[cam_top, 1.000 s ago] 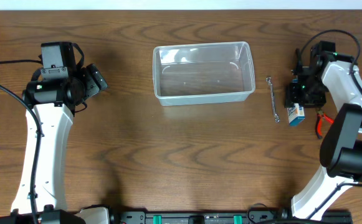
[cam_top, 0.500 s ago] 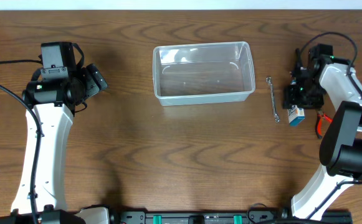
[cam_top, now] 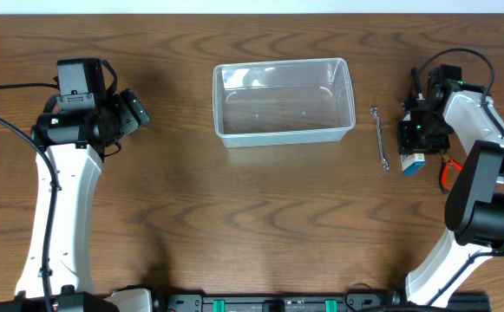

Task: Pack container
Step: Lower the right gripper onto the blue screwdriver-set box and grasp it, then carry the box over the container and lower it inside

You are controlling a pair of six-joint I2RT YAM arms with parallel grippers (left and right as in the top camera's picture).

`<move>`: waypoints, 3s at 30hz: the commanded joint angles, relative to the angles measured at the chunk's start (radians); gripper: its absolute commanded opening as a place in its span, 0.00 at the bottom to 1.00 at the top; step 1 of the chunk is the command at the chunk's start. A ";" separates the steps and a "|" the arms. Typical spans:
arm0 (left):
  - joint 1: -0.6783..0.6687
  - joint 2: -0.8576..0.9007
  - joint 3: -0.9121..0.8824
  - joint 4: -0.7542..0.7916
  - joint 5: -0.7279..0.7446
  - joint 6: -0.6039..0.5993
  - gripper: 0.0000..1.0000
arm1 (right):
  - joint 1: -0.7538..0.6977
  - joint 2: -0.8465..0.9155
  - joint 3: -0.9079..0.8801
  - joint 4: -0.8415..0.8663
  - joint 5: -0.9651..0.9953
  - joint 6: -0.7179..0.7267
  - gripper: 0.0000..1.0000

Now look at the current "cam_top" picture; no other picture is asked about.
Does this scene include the blue white screwdriver box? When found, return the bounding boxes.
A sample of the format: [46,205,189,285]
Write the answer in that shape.
[401,153,426,176]

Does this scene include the clear plastic storage container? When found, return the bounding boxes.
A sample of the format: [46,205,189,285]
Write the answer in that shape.
[212,58,356,147]

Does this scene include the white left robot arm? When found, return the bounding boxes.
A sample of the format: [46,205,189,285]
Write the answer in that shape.
[0,58,160,311]

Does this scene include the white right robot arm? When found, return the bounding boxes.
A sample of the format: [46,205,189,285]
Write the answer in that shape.
[404,79,504,308]

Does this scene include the silver double ended wrench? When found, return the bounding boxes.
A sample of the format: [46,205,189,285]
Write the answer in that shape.
[370,107,390,172]

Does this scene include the red handled pliers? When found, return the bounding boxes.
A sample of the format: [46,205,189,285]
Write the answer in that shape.
[439,150,463,194]

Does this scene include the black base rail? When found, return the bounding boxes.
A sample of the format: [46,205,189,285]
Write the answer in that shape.
[164,290,492,312]

